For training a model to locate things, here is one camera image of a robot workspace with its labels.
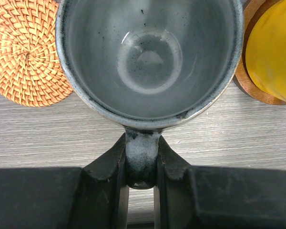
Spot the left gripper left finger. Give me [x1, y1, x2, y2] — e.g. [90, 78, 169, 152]
[0, 135, 129, 229]

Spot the brown wooden saucer coaster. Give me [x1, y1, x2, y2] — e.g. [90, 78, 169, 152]
[233, 0, 286, 105]

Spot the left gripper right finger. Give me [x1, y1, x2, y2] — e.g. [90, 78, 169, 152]
[154, 137, 286, 229]

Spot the woven rattan coaster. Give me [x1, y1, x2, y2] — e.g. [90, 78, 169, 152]
[0, 0, 73, 107]

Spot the yellow ceramic mug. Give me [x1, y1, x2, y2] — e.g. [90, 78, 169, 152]
[245, 0, 286, 102]

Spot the grey ceramic mug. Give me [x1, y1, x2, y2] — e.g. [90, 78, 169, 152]
[55, 0, 244, 189]

